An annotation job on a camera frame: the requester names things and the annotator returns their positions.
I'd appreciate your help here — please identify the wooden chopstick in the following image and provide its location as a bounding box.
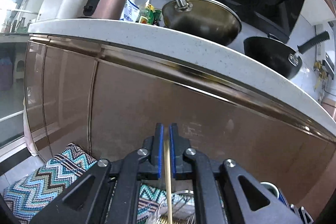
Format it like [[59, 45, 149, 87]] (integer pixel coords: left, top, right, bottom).
[[164, 139, 173, 224]]

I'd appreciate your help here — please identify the white countertop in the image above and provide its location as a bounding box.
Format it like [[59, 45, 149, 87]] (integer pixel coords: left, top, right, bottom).
[[29, 18, 335, 136]]

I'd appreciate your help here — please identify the zigzag knitted cloth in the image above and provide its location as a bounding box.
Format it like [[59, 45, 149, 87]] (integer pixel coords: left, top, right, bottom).
[[2, 143, 195, 224]]

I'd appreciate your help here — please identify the green oil bottle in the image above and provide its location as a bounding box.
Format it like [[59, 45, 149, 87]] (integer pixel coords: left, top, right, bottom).
[[137, 0, 155, 25]]

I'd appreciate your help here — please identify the white salt bag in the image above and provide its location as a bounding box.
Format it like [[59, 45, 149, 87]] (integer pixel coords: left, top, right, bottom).
[[120, 0, 139, 22]]

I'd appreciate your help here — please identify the wire utensil holder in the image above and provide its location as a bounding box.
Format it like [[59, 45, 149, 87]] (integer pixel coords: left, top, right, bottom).
[[146, 190, 197, 224]]

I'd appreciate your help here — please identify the bronze wok with steel handle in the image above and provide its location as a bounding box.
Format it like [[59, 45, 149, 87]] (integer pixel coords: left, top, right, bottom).
[[162, 0, 242, 46]]

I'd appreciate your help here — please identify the black wok with black handle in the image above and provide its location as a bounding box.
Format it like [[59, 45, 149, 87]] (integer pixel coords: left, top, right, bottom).
[[244, 31, 330, 80]]

